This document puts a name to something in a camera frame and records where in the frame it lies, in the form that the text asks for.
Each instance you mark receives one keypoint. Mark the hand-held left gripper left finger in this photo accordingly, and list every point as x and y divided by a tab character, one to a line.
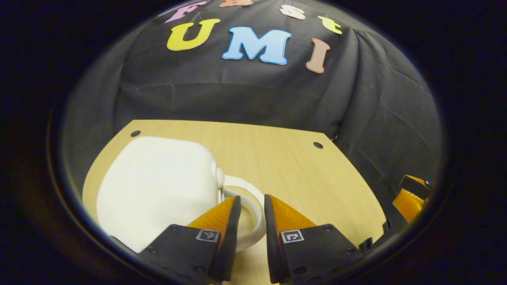
229	245

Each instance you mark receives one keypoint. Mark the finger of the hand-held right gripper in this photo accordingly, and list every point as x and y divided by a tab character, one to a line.
416	188
408	206

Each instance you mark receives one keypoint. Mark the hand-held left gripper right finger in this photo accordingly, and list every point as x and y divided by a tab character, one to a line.
273	249

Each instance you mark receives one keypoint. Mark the white suitcase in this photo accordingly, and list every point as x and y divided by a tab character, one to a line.
158	190

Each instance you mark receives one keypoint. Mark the black table grommet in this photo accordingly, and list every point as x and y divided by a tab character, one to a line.
135	133
318	145

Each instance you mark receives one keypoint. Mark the black backdrop cloth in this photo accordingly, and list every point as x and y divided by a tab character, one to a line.
237	91

